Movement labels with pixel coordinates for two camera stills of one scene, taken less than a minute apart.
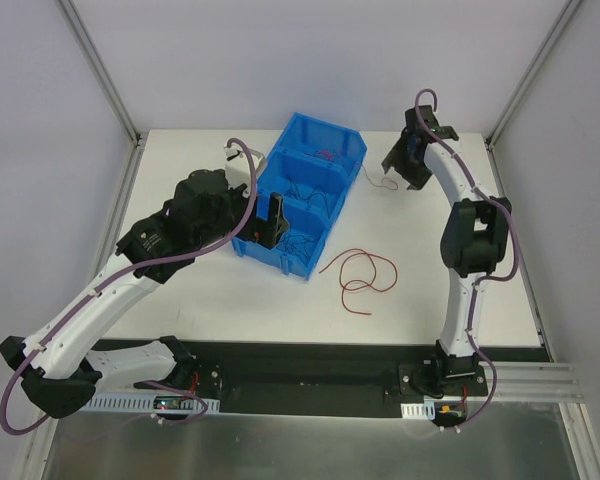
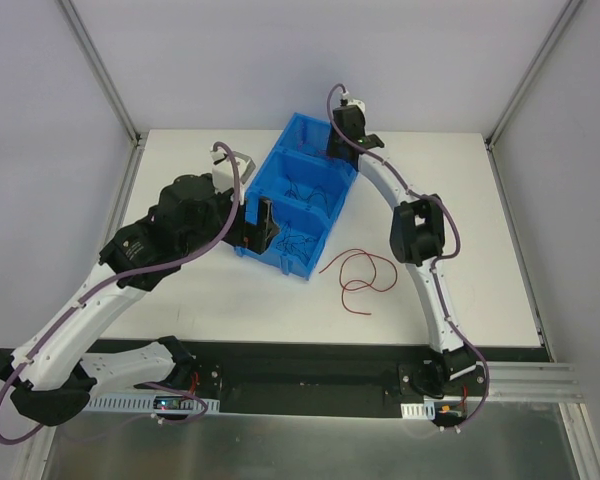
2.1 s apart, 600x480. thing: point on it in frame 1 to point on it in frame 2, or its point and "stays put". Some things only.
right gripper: x=410 y=163 to x=337 y=145
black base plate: x=324 y=379 stays put
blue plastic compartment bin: x=313 y=164 stays put
